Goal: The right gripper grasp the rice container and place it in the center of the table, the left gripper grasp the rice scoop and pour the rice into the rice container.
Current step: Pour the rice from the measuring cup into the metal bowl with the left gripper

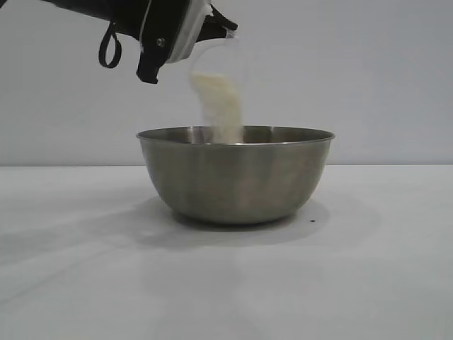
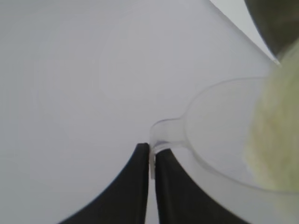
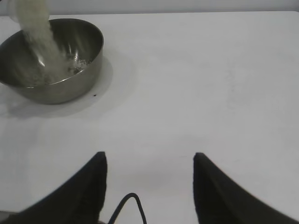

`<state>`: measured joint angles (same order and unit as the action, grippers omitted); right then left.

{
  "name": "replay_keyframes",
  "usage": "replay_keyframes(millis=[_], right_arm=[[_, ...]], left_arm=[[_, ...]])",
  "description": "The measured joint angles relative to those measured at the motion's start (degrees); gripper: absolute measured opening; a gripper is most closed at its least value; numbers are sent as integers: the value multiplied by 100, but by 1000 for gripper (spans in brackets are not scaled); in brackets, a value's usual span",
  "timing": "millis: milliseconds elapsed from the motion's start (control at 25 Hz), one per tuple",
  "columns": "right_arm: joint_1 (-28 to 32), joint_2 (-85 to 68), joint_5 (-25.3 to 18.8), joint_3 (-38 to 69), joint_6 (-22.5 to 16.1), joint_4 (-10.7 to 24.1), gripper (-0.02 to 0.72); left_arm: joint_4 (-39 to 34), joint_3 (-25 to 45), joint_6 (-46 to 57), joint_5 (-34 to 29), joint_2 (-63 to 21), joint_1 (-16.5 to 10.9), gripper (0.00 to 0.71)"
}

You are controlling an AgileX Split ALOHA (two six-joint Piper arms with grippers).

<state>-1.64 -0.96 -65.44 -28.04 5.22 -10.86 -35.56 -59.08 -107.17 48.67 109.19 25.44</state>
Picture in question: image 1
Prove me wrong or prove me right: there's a white uncooked rice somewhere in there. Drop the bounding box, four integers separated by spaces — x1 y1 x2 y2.
190 69 246 145

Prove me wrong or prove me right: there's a black left camera cable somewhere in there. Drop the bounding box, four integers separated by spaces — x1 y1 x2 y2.
98 21 124 69

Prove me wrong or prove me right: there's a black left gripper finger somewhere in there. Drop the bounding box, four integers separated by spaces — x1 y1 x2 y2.
197 0 239 42

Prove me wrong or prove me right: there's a stainless steel mixing bowl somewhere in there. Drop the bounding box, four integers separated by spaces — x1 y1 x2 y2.
136 125 336 226

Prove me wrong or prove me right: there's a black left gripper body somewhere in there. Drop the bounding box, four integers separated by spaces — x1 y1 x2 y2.
51 0 153 49

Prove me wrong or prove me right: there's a clear plastic measuring cup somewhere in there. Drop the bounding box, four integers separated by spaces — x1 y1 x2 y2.
186 35 251 142

